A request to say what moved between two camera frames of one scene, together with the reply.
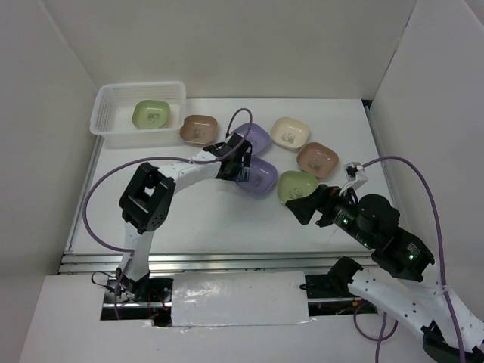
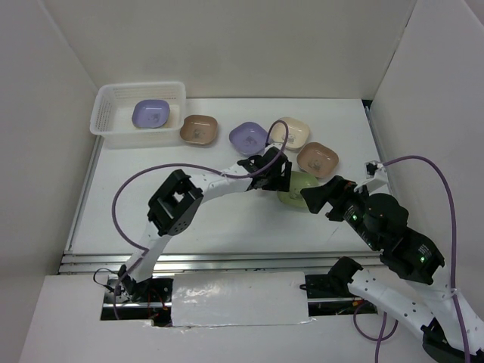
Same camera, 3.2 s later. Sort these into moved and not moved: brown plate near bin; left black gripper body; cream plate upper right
Moved: left black gripper body
Not moved: brown plate near bin; cream plate upper right
